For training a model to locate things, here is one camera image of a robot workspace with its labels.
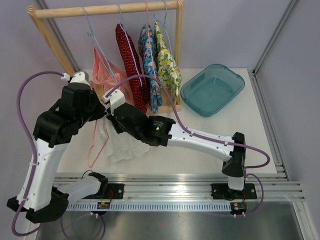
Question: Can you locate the white skirt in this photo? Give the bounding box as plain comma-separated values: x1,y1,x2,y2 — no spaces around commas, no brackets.
97,117,150,163

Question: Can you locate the pink skirt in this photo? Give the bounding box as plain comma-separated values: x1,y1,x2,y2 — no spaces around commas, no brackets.
91,48,127,98

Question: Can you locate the light blue hanger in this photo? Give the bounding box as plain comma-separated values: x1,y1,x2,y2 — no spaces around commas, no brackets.
153,0,173,56
80,5,119,84
117,3,140,76

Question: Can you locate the pink hanger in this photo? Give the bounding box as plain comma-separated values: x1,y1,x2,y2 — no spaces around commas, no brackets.
86,120,109,169
145,0,157,79

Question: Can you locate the red polka dot skirt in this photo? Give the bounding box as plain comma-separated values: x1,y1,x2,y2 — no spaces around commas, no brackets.
115,23,149,114

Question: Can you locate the blue floral skirt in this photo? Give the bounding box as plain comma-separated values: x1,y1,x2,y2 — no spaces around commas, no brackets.
138,24,163,114

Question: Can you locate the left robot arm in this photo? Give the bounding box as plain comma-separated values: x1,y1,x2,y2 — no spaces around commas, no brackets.
7,82,109,224

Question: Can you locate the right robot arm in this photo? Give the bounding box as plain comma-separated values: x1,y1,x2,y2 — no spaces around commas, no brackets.
106,102,246,200

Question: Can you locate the yellow lemon print skirt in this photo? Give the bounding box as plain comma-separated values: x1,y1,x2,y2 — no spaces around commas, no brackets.
153,21,182,103

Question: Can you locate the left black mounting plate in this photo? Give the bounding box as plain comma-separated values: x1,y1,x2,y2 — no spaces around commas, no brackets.
84,183,125,200

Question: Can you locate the black mounting plate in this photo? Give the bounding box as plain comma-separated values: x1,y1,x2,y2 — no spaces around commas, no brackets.
84,183,125,200
210,183,258,201

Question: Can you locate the teal plastic basin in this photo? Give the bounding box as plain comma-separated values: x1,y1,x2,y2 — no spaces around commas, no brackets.
180,64,245,117

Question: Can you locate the wooden clothes rack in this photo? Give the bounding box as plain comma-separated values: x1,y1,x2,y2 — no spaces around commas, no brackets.
26,0,184,114

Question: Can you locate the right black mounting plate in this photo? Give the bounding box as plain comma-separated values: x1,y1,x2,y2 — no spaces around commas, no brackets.
210,183,258,201

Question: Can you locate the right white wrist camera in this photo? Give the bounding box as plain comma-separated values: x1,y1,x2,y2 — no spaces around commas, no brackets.
101,90,126,111

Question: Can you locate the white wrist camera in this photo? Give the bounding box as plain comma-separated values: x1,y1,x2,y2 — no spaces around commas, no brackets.
101,90,126,111
60,70,90,86

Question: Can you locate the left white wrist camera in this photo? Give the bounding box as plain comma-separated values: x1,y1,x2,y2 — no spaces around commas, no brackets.
60,70,90,86

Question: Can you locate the white slotted cable duct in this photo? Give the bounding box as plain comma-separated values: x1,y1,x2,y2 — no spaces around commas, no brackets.
66,200,231,212

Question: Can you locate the aluminium frame post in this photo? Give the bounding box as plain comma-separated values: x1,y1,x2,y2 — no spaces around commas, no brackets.
251,0,301,76

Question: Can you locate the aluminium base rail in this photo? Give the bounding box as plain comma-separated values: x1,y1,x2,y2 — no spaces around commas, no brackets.
34,173,306,201

